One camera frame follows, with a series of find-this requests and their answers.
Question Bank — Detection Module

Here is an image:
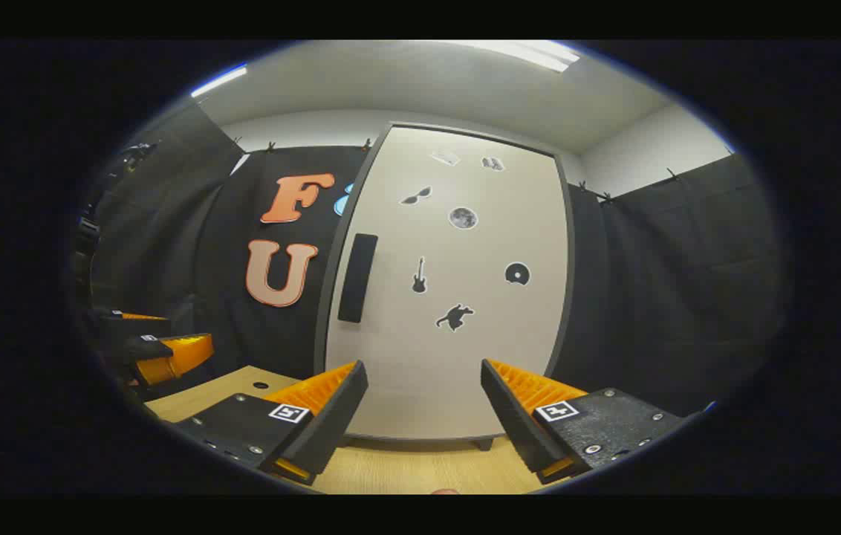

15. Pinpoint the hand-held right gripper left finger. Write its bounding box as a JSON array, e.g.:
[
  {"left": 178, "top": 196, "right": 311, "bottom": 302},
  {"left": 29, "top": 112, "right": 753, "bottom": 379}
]
[{"left": 168, "top": 360, "right": 369, "bottom": 487}]

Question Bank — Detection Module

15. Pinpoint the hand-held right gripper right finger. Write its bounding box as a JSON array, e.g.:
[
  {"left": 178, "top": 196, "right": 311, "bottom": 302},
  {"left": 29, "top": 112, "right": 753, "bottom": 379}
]
[{"left": 480, "top": 359, "right": 689, "bottom": 485}]

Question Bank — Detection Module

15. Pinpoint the white cabinet door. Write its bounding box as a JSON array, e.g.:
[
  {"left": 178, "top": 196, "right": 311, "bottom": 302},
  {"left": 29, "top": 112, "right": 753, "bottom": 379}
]
[{"left": 324, "top": 126, "right": 570, "bottom": 441}]

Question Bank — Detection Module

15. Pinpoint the grey cabinet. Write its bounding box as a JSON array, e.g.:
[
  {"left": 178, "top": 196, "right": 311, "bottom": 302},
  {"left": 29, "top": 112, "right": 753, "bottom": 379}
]
[{"left": 314, "top": 121, "right": 577, "bottom": 452}]

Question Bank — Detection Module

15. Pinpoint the black cabinet door handle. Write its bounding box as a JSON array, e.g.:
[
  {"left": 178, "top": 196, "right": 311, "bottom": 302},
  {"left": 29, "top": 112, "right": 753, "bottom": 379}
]
[{"left": 337, "top": 233, "right": 379, "bottom": 323}]

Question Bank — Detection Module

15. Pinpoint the black backdrop cloth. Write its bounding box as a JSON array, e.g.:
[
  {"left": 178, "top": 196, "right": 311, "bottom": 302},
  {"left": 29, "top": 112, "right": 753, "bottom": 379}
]
[{"left": 79, "top": 100, "right": 789, "bottom": 417}]

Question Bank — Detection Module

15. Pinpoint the long ceiling light strip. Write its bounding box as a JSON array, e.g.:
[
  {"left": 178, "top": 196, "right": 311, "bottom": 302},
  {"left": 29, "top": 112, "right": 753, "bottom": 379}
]
[{"left": 190, "top": 65, "right": 248, "bottom": 99}]

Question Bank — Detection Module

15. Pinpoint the wide ceiling light panel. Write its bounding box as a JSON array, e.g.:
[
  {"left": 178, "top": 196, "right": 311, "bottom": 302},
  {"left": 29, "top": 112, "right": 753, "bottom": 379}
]
[{"left": 458, "top": 41, "right": 581, "bottom": 73}]

